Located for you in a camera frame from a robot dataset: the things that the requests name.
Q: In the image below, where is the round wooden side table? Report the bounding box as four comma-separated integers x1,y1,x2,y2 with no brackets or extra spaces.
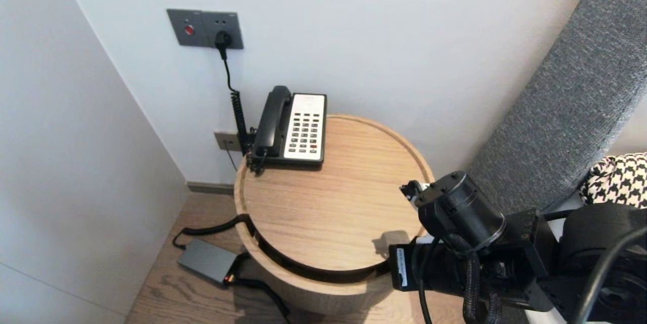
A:
234,113,436,271

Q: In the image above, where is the white bed sheet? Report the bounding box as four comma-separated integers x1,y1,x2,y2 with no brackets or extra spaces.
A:
526,193,587,324

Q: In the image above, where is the black and white telephone base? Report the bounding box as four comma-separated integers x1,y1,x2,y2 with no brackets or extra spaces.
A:
253,92,328,168

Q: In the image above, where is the black telephone handset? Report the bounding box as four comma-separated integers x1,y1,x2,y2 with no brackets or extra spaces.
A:
253,85,293,158

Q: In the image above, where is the grey power adapter brick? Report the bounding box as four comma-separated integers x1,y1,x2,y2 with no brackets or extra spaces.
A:
177,239,241,285

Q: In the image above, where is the black white houndstooth pillow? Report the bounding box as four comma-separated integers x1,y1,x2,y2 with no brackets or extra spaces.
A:
579,153,647,208

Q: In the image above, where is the grey fabric bed headboard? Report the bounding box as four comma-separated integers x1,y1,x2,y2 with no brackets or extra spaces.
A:
468,0,647,213

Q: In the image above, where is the black cable with connector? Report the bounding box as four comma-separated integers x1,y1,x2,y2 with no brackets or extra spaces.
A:
225,274,293,323

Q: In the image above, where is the black coiled handset cord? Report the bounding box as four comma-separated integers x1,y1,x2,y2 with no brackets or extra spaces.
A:
245,151,266,177

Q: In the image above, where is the brown wall baseboard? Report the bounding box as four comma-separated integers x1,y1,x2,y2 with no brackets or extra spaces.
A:
187,181,236,196

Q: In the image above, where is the beige wall jack plate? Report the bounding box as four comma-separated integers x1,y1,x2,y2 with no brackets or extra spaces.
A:
214,132,242,152

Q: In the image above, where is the black coiled power cable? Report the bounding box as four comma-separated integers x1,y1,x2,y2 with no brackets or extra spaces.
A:
172,31,253,251

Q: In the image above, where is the grey wall socket panel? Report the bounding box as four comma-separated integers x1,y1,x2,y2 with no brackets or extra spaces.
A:
167,9,244,50

